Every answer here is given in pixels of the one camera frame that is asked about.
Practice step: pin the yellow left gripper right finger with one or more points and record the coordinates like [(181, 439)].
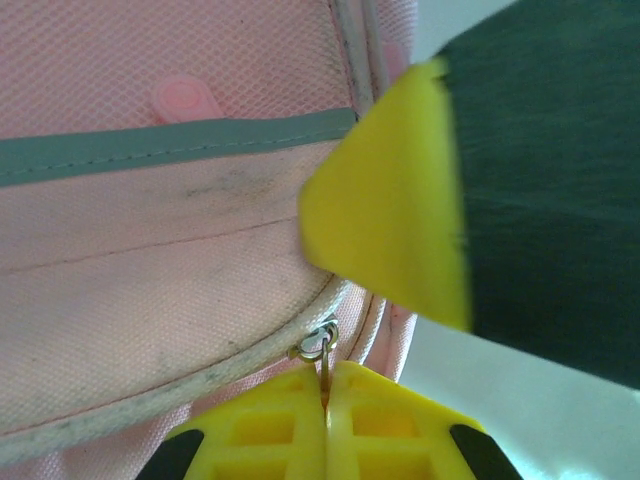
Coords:
[(390, 435)]

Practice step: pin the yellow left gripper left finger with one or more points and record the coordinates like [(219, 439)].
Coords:
[(270, 430)]

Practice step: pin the pink backpack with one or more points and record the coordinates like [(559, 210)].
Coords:
[(150, 250)]

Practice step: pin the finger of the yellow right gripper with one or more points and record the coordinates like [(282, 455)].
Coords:
[(390, 200)]

